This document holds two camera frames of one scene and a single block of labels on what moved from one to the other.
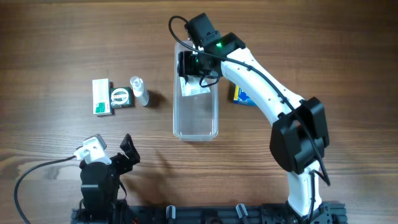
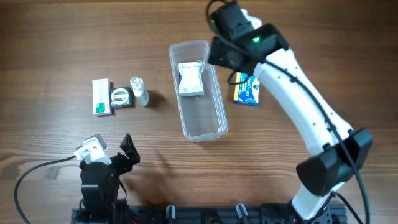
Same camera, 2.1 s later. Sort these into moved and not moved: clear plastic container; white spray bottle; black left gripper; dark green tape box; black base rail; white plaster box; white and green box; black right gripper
Moved: black right gripper; clear plastic container; white plaster box
Not moved: black left gripper; white spray bottle; dark green tape box; black base rail; white and green box
